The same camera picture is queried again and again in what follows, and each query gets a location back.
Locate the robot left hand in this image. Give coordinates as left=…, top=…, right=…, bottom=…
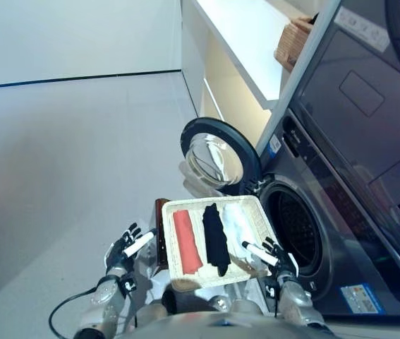
left=104, top=221, right=158, bottom=275

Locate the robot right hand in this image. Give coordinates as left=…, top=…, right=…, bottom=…
left=241, top=237, right=301, bottom=278

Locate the white cloth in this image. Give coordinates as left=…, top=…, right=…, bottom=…
left=222, top=204, right=271, bottom=275

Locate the red cloth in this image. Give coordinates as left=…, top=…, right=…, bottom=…
left=172, top=209, right=204, bottom=276

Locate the black cloth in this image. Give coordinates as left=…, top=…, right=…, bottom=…
left=202, top=203, right=231, bottom=278

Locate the grey washing machine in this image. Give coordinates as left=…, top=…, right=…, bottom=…
left=255, top=0, right=400, bottom=317

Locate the round washing machine door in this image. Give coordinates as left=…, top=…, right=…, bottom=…
left=180, top=117, right=261, bottom=196

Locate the dark brown glossy stool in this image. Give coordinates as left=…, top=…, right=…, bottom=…
left=154, top=198, right=171, bottom=271

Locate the white wicker laundry basket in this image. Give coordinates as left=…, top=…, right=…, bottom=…
left=161, top=194, right=274, bottom=289

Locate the colourful energy label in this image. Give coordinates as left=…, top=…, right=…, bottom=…
left=340, top=285, right=386, bottom=314

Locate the silver robot torso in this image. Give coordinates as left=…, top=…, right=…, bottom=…
left=128, top=299, right=331, bottom=339

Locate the brown wicker storage basket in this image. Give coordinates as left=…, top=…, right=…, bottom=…
left=273, top=16, right=315, bottom=71

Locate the white shelf cabinet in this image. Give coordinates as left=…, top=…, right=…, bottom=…
left=181, top=0, right=331, bottom=142

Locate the white label strip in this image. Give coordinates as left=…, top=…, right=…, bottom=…
left=337, top=6, right=391, bottom=54

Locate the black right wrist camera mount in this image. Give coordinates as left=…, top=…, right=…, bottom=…
left=265, top=278, right=280, bottom=297

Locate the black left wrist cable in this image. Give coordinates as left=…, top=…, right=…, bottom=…
left=48, top=285, right=98, bottom=339

